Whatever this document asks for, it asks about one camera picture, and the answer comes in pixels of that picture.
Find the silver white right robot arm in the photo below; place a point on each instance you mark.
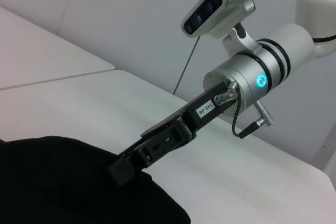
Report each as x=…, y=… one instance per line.
x=275, y=72

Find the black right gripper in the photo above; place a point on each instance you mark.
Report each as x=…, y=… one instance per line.
x=204, y=110

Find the black T-shirt with FREE print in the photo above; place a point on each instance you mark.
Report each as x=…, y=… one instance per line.
x=78, y=182

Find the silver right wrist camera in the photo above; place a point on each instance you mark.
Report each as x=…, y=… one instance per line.
x=220, y=6

